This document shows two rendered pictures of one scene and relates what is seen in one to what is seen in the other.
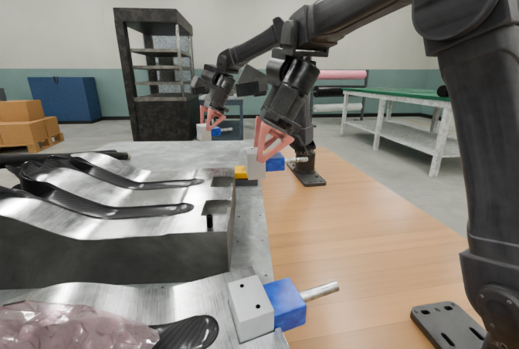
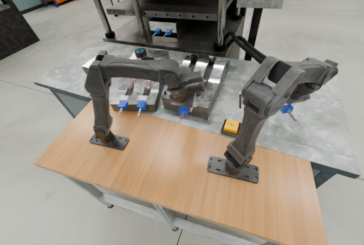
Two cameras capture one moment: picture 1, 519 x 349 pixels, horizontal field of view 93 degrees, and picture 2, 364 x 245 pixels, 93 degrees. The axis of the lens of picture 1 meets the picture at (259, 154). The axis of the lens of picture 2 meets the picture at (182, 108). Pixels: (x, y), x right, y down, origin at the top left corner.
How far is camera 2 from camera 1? 0.98 m
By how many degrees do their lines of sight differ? 98
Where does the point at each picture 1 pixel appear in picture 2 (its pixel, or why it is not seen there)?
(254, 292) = (142, 98)
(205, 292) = (153, 96)
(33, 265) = not seen: hidden behind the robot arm
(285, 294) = (140, 104)
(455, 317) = (120, 144)
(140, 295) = (157, 86)
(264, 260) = (165, 117)
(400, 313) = (131, 137)
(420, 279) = (132, 152)
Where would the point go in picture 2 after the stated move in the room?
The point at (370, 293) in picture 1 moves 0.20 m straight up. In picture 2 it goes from (139, 135) to (127, 108)
